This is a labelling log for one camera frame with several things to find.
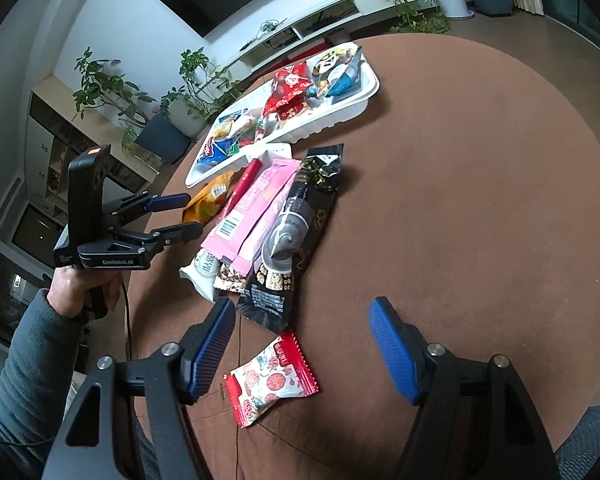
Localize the red chocolate ball packet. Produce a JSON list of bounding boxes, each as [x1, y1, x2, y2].
[[262, 64, 315, 126]]

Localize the person's left forearm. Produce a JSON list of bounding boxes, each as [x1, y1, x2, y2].
[[0, 287, 88, 461]]

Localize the round brown table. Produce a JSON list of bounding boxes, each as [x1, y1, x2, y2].
[[125, 32, 600, 480]]

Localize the red and white candy packet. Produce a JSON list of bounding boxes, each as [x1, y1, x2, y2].
[[223, 331, 320, 428]]

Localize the clear nut packet blue top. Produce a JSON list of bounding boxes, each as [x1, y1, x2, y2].
[[197, 130, 241, 167]]

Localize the panda print snack packet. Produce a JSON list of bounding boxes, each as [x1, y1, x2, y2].
[[305, 44, 365, 108]]

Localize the small plant grey pot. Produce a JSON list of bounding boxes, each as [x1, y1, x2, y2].
[[160, 87, 211, 138]]

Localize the long black snack packet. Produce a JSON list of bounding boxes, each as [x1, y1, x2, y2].
[[235, 143, 345, 332]]

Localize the person's left hand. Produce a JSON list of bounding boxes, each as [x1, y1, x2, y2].
[[47, 266, 124, 317]]

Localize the red and white stick packet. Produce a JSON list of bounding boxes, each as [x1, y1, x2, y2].
[[179, 157, 266, 303]]

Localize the black cable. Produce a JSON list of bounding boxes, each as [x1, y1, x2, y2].
[[121, 282, 131, 361]]

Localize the small white box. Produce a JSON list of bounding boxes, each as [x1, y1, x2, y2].
[[257, 142, 293, 162]]

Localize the tall leafy plant blue pot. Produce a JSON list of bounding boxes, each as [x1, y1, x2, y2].
[[72, 47, 193, 166]]

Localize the orange snack packet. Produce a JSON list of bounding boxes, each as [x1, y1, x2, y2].
[[181, 171, 238, 225]]

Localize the white plastic tray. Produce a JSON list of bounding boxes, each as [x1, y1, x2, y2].
[[185, 42, 381, 190]]

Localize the pink snack packet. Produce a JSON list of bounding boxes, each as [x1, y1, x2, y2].
[[200, 156, 302, 273]]

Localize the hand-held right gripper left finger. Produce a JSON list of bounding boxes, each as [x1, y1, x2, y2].
[[40, 297, 237, 480]]

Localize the white television cabinet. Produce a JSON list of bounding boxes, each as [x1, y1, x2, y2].
[[220, 0, 431, 86]]

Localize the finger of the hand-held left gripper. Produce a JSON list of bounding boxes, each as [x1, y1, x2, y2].
[[117, 221, 205, 256], [102, 191, 194, 226]]

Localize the grey fabric seat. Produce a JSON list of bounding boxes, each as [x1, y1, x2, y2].
[[555, 402, 600, 480]]

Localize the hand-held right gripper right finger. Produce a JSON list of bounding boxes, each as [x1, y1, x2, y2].
[[369, 296, 556, 480]]

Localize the tangled cables on cabinet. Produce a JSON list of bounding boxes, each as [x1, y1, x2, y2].
[[240, 17, 288, 53]]

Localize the light blue snack packet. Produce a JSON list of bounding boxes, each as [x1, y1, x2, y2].
[[327, 47, 366, 98]]

